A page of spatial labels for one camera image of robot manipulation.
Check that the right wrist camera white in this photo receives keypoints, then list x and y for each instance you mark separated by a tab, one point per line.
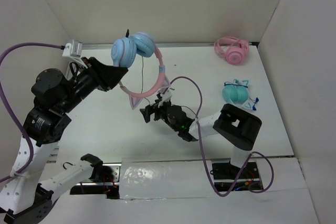
165	95

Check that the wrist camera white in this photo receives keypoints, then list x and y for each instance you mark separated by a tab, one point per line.
165	95
72	52

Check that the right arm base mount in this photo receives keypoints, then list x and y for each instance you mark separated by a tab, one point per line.
223	174

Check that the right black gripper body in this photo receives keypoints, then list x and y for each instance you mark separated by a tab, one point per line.
161	112

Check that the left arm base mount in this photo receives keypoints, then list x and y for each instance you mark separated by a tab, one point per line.
107	184

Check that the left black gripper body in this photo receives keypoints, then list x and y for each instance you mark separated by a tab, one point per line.
86	78

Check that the blue pink cat-ear headphones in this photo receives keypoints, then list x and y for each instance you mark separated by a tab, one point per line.
123	54

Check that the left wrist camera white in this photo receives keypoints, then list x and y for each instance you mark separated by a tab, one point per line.
72	52

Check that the white sheet over base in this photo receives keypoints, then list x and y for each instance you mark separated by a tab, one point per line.
164	180

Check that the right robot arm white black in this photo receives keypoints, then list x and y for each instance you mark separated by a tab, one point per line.
237	126

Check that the teal white cat-ear headphones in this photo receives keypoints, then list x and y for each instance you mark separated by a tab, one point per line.
237	93

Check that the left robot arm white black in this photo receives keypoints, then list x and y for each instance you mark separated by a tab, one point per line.
25	198

